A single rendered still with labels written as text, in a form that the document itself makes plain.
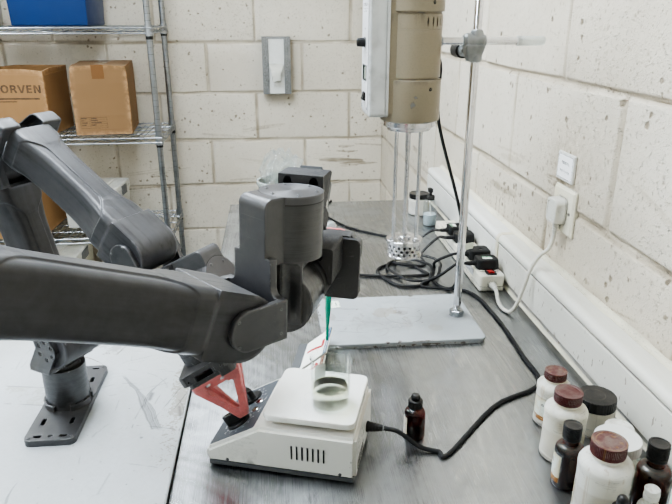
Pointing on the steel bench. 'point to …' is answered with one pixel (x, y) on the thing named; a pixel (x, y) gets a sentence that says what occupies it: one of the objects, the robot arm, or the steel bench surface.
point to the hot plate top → (283, 405)
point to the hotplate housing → (298, 447)
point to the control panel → (248, 413)
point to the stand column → (466, 170)
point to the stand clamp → (476, 41)
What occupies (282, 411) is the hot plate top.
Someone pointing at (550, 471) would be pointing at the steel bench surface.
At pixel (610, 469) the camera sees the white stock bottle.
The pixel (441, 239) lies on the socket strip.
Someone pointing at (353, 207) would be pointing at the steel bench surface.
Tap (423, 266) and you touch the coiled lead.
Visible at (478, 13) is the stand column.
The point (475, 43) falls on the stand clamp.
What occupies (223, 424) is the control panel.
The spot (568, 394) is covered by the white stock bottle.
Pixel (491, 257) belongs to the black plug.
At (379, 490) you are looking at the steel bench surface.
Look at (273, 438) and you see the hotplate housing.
